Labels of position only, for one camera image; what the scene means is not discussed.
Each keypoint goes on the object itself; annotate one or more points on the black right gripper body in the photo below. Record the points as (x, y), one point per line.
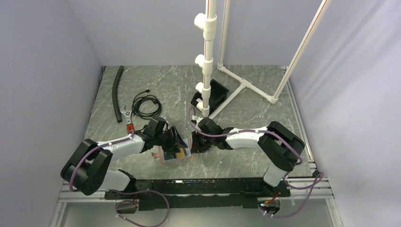
(202, 143)

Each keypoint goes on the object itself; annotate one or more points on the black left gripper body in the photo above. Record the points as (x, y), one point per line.
(163, 139)

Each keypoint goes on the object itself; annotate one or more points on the gold credit card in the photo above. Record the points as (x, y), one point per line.
(183, 153)

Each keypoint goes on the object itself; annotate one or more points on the dark credit card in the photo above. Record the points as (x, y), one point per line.
(169, 156)

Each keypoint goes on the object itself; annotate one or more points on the black card tray box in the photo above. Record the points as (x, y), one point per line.
(218, 95)

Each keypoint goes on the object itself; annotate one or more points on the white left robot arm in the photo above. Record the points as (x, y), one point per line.
(87, 170)

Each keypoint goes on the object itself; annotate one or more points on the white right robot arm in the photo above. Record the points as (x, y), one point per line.
(282, 147)

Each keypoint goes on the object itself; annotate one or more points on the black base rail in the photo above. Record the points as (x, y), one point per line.
(198, 193)

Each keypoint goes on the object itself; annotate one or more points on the white pvc pipe frame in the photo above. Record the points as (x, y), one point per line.
(253, 32)

